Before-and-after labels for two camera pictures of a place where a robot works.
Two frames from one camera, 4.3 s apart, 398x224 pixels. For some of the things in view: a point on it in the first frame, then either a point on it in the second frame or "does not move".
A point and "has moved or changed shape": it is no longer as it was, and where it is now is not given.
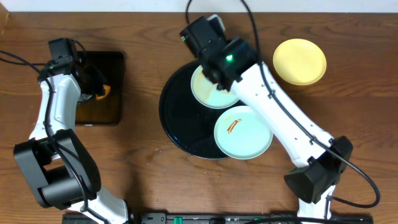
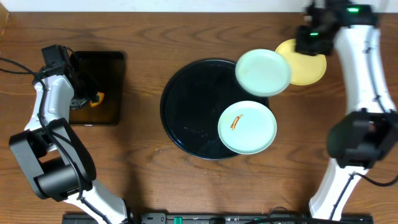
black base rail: [235, 218] does not move
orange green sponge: [107, 89] to [99, 98]
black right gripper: [234, 41] to [300, 46]
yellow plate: [300, 61] does not move
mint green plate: [207, 93] to [263, 73]
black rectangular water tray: [107, 111] does not move
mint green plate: [241, 134] has moved or changed shape
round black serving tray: [188, 124] does not move
